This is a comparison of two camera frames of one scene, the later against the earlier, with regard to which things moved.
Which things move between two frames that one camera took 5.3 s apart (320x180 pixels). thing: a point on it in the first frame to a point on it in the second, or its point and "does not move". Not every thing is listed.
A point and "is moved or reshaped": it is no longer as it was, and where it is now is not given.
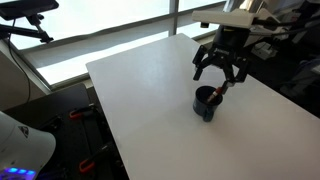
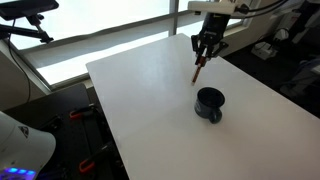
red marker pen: x=218 y=90 is moved or reshaped
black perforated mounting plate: x=83 y=149 does not move
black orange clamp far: x=79 y=113 does not move
